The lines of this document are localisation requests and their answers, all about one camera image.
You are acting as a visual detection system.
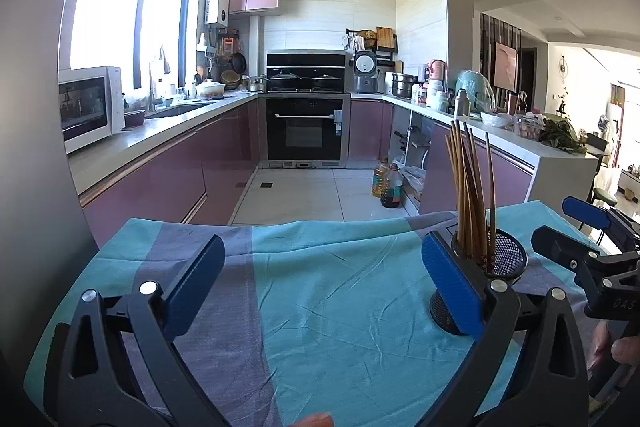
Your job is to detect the kitchen window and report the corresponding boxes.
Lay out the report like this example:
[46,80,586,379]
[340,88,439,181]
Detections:
[70,0,193,90]

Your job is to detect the person's right hand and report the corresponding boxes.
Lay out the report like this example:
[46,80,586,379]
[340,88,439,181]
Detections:
[589,321,640,375]

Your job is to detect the black mesh utensil holder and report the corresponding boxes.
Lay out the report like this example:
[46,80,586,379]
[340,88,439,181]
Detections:
[429,227,528,336]

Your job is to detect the black wall rack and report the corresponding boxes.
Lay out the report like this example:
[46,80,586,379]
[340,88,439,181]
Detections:
[346,27,398,68]

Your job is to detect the pile of leafy greens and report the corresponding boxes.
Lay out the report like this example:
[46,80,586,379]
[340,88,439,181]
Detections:
[537,114,588,155]

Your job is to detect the white casserole dish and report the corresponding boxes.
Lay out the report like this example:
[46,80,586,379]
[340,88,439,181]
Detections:
[196,79,227,99]

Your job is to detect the black wok with lid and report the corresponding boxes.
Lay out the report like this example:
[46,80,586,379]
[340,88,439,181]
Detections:
[269,69,301,90]

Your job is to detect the white wall water heater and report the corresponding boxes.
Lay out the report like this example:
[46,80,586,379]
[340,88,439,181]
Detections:
[204,0,231,28]

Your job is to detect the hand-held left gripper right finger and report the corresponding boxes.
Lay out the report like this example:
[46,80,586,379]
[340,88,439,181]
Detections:
[421,231,591,427]

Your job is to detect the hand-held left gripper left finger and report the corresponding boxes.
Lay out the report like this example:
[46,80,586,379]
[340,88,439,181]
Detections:
[44,234,227,427]

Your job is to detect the black stove hood unit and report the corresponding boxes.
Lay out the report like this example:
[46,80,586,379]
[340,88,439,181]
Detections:
[266,50,352,94]

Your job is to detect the steel sink faucet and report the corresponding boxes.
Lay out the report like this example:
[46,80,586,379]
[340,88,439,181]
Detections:
[148,44,171,112]

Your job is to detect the framed wall picture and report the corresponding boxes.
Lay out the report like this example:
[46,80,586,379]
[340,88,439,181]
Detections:
[494,42,519,92]

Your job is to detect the dark cooking oil bottle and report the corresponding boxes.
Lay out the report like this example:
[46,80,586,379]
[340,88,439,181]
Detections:
[380,163,404,208]

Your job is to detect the stainless steel pot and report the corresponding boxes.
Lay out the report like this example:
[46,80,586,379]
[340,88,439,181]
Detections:
[391,73,418,98]

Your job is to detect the white microwave oven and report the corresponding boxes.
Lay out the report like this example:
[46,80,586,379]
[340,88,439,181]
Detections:
[58,66,126,155]

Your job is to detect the purple base cabinets with peninsula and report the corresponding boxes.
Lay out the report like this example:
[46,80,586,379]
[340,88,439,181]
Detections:
[348,94,601,218]

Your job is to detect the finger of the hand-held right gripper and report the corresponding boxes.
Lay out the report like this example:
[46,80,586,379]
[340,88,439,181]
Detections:
[561,196,640,253]
[531,226,640,323]

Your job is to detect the purple base cabinets with sink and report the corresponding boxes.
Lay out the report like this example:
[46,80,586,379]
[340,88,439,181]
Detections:
[70,94,261,235]

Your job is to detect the black built-in oven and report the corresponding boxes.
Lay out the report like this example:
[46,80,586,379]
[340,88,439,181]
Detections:
[260,93,351,170]

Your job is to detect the green air fryer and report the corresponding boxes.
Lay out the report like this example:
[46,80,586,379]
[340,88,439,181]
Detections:
[454,70,493,112]

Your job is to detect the grey rice cooker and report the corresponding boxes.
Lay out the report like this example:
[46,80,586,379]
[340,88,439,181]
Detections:
[353,50,378,94]

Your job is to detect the bundle of wooden chopsticks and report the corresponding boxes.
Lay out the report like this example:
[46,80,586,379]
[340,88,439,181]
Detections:
[445,119,498,275]

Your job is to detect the teal and grey tablecloth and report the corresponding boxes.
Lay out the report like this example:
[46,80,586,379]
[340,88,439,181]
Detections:
[24,201,608,427]

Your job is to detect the clear food container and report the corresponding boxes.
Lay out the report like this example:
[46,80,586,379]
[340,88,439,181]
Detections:
[512,113,543,140]

